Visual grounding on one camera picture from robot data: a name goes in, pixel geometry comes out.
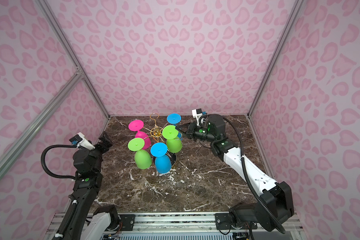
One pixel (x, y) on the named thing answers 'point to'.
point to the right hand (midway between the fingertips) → (177, 128)
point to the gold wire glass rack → (157, 132)
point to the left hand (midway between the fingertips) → (97, 133)
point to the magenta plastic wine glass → (137, 125)
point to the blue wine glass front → (163, 162)
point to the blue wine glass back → (174, 118)
